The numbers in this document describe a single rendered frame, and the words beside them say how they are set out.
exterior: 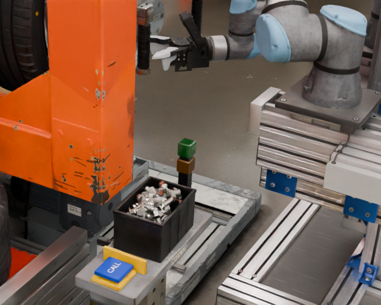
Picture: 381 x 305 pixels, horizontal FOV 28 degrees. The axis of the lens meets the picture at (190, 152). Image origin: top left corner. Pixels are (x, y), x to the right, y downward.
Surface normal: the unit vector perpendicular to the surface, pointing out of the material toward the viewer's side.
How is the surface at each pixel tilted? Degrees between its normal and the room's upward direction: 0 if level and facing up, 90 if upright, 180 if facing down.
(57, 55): 90
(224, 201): 0
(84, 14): 90
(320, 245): 0
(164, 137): 0
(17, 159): 90
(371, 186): 90
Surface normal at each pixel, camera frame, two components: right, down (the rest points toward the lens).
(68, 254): 0.89, 0.26
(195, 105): 0.06, -0.88
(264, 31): -0.95, 0.18
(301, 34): 0.22, -0.01
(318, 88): -0.64, 0.03
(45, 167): -0.45, 0.40
